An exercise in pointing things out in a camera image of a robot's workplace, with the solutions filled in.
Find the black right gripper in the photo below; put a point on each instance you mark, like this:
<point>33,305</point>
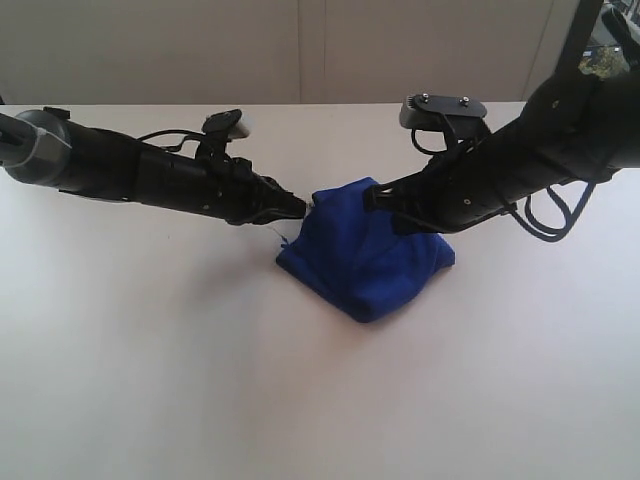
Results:
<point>451,194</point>

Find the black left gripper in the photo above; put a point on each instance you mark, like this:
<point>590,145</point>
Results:
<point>234,193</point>

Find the blue terry towel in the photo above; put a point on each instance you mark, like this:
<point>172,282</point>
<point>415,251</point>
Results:
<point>354,260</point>

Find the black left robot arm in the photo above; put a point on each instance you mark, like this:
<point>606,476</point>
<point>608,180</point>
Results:
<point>44,147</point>

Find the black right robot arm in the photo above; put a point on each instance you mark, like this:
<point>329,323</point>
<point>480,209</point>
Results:
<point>575,132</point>

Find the green tree outside window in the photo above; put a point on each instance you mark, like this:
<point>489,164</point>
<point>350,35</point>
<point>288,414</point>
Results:
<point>603,61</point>

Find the black window frame post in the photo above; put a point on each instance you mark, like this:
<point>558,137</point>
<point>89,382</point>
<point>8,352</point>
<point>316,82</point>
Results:
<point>577,38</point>

